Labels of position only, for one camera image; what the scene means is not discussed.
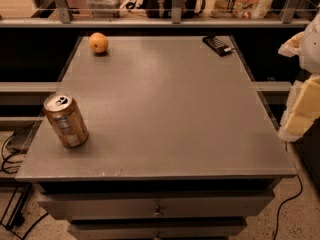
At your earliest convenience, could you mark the colourful snack bag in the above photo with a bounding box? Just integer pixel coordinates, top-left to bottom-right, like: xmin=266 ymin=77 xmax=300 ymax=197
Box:
xmin=210 ymin=0 xmax=273 ymax=19

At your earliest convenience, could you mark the black cables left floor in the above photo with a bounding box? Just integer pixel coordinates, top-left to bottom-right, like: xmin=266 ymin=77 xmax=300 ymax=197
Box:
xmin=0 ymin=123 xmax=49 ymax=240

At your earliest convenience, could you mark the orange fruit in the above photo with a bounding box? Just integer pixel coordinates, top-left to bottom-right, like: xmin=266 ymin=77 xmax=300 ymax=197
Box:
xmin=89 ymin=32 xmax=108 ymax=54

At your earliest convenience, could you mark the black rxbar chocolate bar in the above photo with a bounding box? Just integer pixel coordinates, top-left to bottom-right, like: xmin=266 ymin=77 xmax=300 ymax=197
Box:
xmin=202 ymin=36 xmax=233 ymax=57

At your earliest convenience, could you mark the grey drawer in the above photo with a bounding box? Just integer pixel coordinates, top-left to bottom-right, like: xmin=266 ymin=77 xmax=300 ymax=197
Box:
xmin=39 ymin=191 xmax=274 ymax=221
xmin=68 ymin=218 xmax=246 ymax=240

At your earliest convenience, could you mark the grey drawer cabinet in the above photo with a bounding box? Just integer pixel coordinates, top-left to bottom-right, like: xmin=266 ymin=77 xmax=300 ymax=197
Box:
xmin=17 ymin=36 xmax=295 ymax=226

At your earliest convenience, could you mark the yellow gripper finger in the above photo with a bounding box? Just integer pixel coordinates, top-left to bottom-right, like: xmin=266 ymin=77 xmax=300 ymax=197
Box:
xmin=284 ymin=113 xmax=313 ymax=135
xmin=293 ymin=77 xmax=320 ymax=120

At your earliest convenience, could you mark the upper grey drawer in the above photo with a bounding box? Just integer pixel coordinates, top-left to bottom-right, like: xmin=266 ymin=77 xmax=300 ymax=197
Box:
xmin=39 ymin=191 xmax=274 ymax=221

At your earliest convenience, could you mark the lower grey drawer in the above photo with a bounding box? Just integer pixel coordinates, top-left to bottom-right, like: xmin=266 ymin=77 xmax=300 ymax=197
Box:
xmin=68 ymin=218 xmax=246 ymax=240

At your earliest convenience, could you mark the black cable right floor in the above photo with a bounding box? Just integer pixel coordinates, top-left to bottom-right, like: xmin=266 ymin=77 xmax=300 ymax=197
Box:
xmin=272 ymin=174 xmax=304 ymax=240

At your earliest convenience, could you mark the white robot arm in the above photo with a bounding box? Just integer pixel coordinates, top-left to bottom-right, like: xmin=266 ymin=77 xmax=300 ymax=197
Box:
xmin=278 ymin=15 xmax=320 ymax=142

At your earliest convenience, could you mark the grey metal shelf rail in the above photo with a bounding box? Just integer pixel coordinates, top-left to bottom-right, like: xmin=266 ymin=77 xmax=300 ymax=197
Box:
xmin=0 ymin=0 xmax=319 ymax=28

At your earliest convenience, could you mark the grey box on floor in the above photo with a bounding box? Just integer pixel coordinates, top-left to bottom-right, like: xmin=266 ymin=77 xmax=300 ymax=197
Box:
xmin=5 ymin=128 xmax=35 ymax=154

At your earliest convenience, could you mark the orange soda can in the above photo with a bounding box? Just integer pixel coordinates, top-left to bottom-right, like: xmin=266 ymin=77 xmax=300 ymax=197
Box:
xmin=44 ymin=92 xmax=89 ymax=148

